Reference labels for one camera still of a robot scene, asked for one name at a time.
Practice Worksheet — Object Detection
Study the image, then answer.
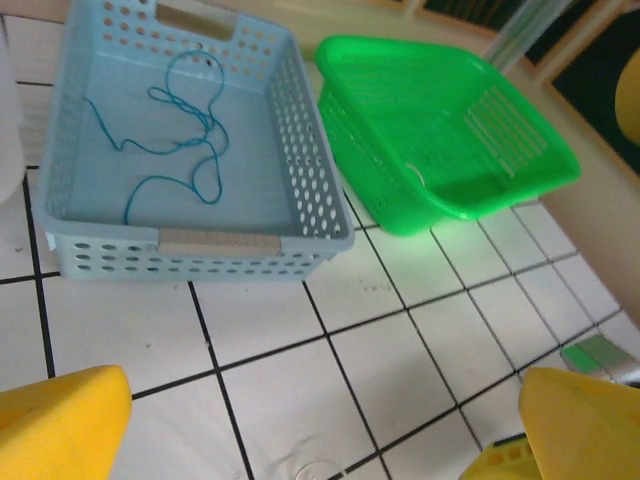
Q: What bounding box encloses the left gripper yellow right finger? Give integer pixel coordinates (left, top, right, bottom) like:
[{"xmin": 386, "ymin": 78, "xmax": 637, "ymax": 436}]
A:
[{"xmin": 517, "ymin": 367, "xmax": 640, "ymax": 480}]

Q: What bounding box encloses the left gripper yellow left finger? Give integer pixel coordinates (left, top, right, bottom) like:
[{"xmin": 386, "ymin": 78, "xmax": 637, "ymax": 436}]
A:
[{"xmin": 0, "ymin": 364, "xmax": 134, "ymax": 480}]

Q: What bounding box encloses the white cable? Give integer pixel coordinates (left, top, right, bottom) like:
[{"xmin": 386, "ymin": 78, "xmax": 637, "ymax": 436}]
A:
[
  {"xmin": 403, "ymin": 160, "xmax": 427, "ymax": 187},
  {"xmin": 262, "ymin": 437, "xmax": 349, "ymax": 480}
]

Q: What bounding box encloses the blue cable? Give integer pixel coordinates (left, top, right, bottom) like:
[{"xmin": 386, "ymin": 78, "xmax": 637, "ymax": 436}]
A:
[{"xmin": 82, "ymin": 49, "xmax": 230, "ymax": 226}]

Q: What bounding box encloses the white plastic basket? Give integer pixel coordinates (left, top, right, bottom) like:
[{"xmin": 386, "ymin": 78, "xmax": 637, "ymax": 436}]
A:
[{"xmin": 0, "ymin": 14, "xmax": 26, "ymax": 206}]

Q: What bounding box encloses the light blue plastic basket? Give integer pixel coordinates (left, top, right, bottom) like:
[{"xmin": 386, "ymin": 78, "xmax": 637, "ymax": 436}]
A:
[{"xmin": 30, "ymin": 0, "xmax": 357, "ymax": 284}]

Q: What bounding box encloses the green plastic basket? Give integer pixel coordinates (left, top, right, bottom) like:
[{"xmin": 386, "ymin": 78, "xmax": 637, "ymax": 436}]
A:
[{"xmin": 314, "ymin": 33, "xmax": 584, "ymax": 236}]

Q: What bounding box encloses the aluminium frame post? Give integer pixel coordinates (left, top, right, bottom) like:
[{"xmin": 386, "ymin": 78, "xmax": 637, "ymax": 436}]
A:
[{"xmin": 482, "ymin": 0, "xmax": 551, "ymax": 71}]

